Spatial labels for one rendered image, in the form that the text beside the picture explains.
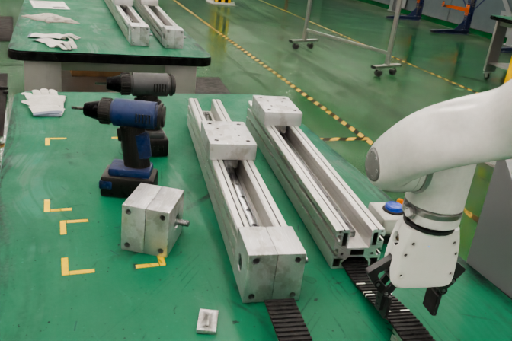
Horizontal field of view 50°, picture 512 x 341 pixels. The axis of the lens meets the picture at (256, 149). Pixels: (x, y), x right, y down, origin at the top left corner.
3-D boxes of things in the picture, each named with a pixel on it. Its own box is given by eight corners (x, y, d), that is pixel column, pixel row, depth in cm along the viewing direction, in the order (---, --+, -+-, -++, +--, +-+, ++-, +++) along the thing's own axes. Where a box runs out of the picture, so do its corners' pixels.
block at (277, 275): (312, 299, 94) (320, 253, 91) (242, 303, 91) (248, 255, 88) (297, 269, 103) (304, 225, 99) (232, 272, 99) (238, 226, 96)
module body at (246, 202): (285, 269, 102) (291, 231, 99) (232, 272, 99) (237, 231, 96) (218, 125, 174) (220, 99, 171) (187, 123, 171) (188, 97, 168)
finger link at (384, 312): (377, 284, 81) (369, 320, 83) (396, 283, 82) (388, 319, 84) (368, 272, 84) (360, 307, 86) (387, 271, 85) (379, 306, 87)
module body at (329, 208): (377, 266, 107) (385, 229, 104) (329, 268, 104) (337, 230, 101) (275, 126, 178) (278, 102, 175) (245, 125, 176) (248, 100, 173)
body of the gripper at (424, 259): (411, 227, 75) (395, 294, 80) (475, 227, 78) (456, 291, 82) (388, 202, 82) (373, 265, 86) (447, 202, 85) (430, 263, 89)
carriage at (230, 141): (254, 170, 129) (257, 144, 126) (208, 170, 126) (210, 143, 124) (241, 145, 143) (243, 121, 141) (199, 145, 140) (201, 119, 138)
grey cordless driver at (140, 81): (172, 157, 145) (177, 78, 137) (95, 158, 139) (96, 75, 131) (168, 146, 152) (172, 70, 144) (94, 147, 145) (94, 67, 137)
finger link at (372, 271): (369, 257, 80) (367, 288, 82) (417, 250, 81) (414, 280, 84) (366, 253, 81) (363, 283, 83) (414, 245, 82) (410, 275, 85)
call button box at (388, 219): (412, 243, 117) (419, 218, 114) (371, 244, 114) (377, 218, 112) (395, 224, 124) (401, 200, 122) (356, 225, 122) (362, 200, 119)
